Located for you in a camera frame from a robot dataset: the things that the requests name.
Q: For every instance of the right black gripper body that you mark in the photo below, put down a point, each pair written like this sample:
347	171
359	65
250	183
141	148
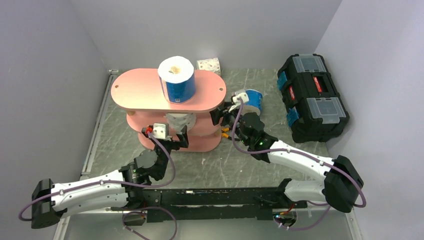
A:
243	138

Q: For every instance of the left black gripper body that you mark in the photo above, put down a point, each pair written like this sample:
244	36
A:
162	153

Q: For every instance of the floral paper roll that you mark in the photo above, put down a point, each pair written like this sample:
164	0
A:
210	64
178	121

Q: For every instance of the blue roll front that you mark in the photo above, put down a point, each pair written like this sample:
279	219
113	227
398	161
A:
254	105

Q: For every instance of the blue roll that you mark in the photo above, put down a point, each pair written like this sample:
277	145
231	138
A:
177	79
254	105

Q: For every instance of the pink three-tier shelf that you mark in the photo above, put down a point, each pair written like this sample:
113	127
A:
139	92

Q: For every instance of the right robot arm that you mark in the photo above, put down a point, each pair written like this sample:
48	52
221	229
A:
334	181

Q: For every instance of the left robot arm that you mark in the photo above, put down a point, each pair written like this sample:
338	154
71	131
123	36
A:
120	188

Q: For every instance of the black plastic toolbox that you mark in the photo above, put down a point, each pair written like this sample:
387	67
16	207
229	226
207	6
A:
315	111

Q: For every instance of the orange handled pliers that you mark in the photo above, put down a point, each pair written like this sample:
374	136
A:
224	132

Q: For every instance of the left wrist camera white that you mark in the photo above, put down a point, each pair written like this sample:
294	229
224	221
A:
159	131

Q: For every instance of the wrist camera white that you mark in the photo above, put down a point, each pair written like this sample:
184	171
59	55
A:
238	99
159	131

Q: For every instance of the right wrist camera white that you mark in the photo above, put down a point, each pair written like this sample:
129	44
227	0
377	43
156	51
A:
238	99

